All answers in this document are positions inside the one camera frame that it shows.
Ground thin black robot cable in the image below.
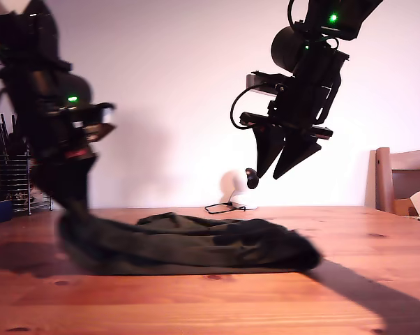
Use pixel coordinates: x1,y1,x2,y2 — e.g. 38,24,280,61
286,0,303,33
230,86,267,130

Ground brown cardboard box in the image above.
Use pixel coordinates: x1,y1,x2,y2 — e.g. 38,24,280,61
393,198,419,217

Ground metal wire utensil holder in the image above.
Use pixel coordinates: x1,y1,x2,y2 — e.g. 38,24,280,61
0,155,54,216

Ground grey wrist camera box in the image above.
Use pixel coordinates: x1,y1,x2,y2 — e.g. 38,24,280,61
70,102,117,144
245,70,288,96

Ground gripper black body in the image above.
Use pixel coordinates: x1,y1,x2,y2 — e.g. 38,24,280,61
239,83,334,140

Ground wooden chair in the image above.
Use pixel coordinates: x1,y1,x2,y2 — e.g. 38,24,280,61
375,147,420,217

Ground dark green underwear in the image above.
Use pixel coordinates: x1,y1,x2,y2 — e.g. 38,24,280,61
58,200,323,277

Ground flat black robot cable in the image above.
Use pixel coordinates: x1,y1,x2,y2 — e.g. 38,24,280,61
314,71,344,126

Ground white paper packet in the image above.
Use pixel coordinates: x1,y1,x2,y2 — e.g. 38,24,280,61
30,188,53,207

